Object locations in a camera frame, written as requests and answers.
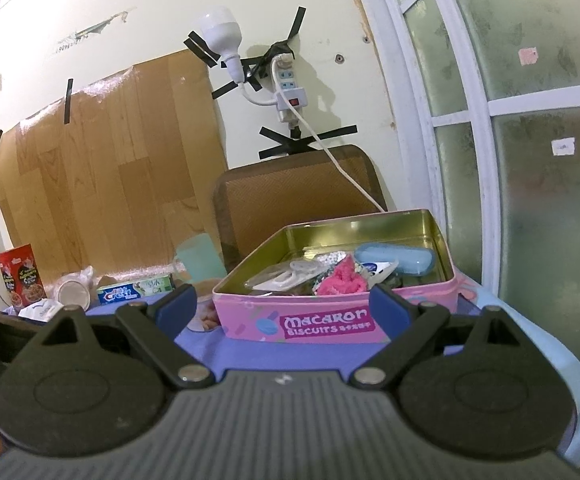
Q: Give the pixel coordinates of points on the brown chair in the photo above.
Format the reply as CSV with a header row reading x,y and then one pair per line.
x,y
280,195

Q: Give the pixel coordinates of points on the blue glasses case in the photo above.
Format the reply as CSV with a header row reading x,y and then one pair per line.
x,y
399,257

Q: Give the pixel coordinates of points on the clear-wrapped white pack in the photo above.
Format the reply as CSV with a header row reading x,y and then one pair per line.
x,y
285,275

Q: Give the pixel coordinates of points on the toothpaste box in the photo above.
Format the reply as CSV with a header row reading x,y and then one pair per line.
x,y
120,295

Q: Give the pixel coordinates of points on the white framed frosted window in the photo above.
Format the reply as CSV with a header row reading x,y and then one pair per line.
x,y
474,110

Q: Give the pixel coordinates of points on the white light bulb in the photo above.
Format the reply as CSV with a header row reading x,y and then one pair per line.
x,y
217,30

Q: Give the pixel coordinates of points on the plastic-wrapped paper cups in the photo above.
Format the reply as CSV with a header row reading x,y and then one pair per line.
x,y
72,292

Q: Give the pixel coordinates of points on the nut can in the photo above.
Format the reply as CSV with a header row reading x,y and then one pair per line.
x,y
207,317

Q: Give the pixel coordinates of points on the wooden wall panel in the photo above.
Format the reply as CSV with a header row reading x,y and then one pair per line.
x,y
120,160

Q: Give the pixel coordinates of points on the pink biscuit tin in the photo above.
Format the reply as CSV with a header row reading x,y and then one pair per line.
x,y
250,315

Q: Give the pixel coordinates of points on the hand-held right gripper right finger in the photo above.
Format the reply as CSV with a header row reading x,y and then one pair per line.
x,y
389,310

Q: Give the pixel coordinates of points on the silver patterned packet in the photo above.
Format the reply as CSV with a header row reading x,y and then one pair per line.
x,y
335,258

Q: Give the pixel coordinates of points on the black tape cross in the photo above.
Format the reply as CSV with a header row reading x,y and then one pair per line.
x,y
280,147

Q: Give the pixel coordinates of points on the green plastic mug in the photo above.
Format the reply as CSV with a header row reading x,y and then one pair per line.
x,y
200,260

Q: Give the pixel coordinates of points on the white tissue pack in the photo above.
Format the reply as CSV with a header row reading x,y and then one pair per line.
x,y
40,310

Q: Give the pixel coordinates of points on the red cereal box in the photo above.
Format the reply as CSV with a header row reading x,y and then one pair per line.
x,y
20,275

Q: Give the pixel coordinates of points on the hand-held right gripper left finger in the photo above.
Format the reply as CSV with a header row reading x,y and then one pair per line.
x,y
177,310

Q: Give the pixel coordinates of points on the white power strip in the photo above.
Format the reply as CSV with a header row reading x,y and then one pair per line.
x,y
290,90

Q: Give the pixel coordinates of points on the white window sticker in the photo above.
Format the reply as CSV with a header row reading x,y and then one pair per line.
x,y
563,146

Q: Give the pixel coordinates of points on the pink window sticker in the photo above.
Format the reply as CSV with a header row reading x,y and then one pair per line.
x,y
528,56

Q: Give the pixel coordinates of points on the blue printed tablecloth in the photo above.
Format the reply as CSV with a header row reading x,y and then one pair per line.
x,y
270,355

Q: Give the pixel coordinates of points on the white plastic bag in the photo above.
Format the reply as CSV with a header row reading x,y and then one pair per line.
x,y
377,267

